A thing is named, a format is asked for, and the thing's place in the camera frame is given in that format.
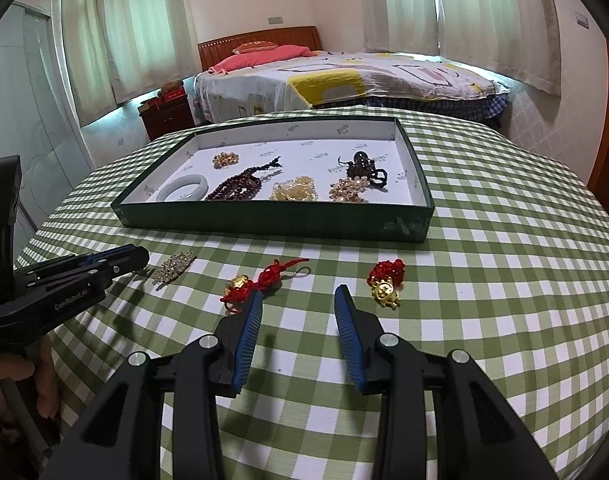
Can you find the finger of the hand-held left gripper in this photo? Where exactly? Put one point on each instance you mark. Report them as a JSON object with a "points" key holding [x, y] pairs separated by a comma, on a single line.
{"points": [[127, 262], [97, 256]]}

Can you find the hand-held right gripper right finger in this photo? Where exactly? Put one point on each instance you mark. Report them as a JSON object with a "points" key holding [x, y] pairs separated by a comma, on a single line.
{"points": [[352, 345]]}

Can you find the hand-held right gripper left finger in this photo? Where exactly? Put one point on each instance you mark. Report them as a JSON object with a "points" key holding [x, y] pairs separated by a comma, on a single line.
{"points": [[244, 350]]}

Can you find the rhinestone hair clip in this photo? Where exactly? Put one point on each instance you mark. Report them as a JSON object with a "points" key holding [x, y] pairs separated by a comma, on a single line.
{"points": [[174, 267]]}

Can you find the red beaded gold charm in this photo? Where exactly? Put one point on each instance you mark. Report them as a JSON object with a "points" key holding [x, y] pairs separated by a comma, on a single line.
{"points": [[387, 285]]}

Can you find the red knot gold charm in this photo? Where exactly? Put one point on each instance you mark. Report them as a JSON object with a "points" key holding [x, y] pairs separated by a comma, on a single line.
{"points": [[264, 277]]}

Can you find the pale jade bangle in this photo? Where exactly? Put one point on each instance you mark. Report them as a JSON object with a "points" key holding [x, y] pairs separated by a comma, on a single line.
{"points": [[172, 191]]}

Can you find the green box tray white lining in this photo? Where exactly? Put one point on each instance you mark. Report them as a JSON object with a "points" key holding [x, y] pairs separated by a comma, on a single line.
{"points": [[309, 160]]}

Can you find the person's left hand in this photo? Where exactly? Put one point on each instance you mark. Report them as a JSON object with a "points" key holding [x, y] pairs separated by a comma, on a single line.
{"points": [[47, 385]]}

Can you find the glass door wardrobe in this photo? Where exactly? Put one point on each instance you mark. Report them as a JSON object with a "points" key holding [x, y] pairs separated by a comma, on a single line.
{"points": [[29, 110]]}

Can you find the green checked tablecloth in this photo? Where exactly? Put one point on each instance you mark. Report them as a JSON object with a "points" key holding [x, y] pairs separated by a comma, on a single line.
{"points": [[484, 285]]}

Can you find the dark wooden nightstand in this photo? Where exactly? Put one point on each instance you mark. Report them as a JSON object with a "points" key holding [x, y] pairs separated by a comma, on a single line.
{"points": [[167, 120]]}

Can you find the red box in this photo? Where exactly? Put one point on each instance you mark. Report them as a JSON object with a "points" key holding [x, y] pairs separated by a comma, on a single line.
{"points": [[172, 96]]}

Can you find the brown plush toy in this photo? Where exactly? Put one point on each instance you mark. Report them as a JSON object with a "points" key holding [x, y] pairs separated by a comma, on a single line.
{"points": [[170, 86]]}

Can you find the white sheer curtain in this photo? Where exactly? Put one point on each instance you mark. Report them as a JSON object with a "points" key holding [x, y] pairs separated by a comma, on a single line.
{"points": [[399, 5], [87, 45], [494, 20], [149, 30]]}

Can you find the pink pillow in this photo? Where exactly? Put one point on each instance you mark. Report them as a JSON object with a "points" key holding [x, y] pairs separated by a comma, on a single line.
{"points": [[254, 59]]}

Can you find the wooden bed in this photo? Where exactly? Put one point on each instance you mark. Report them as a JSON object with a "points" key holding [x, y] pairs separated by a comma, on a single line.
{"points": [[224, 42]]}

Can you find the small red cushion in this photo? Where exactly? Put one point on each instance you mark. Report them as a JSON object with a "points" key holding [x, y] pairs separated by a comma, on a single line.
{"points": [[254, 48]]}

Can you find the blue plaid bed skirt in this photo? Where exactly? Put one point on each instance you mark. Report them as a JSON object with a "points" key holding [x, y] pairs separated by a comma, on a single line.
{"points": [[459, 105]]}

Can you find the patterned white yellow bedsheet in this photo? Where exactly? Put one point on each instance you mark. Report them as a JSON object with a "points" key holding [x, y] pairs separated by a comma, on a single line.
{"points": [[384, 77]]}

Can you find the wall light switch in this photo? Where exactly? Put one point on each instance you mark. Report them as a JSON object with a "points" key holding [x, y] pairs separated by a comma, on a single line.
{"points": [[582, 19]]}

